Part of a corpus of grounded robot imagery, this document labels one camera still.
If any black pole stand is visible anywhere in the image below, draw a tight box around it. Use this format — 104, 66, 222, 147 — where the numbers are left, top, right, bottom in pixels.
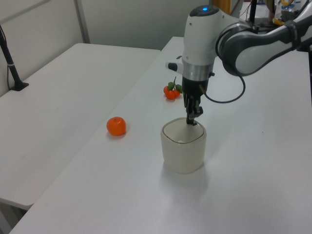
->
0, 23, 30, 92

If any orange mandarin fruit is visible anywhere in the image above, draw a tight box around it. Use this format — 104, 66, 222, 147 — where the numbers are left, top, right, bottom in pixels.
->
106, 116, 127, 137

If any cream garbage bin lid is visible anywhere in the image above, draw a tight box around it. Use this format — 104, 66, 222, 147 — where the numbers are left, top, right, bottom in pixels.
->
162, 117, 206, 145

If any small oranges cluster with leaves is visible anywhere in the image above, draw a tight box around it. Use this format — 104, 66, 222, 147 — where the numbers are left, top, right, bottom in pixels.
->
163, 76, 183, 100

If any thin black background pole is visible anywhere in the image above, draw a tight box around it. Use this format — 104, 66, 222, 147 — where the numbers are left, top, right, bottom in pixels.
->
249, 0, 258, 34

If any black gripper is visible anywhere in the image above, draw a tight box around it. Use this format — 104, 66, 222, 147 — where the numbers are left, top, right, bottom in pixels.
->
182, 77, 211, 126

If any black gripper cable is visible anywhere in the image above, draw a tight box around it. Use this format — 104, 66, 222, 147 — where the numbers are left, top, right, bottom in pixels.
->
203, 73, 247, 103

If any white ceramic cup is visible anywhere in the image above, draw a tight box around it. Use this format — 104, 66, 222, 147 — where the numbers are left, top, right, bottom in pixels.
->
160, 126, 208, 175

